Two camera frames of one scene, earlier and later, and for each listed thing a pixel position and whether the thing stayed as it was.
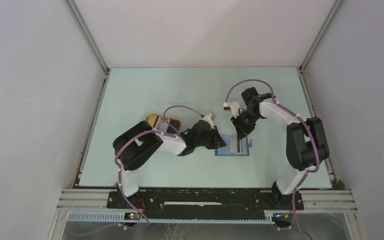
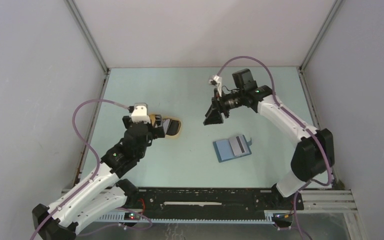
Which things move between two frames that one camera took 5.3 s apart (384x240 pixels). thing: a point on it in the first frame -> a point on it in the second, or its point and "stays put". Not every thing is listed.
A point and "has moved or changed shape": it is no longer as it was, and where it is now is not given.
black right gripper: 242,131 -> 213,115
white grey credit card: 233,145 stays put
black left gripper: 217,142 -> 155,132
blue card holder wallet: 225,151 has moved or changed shape
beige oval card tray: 156,122 stays put
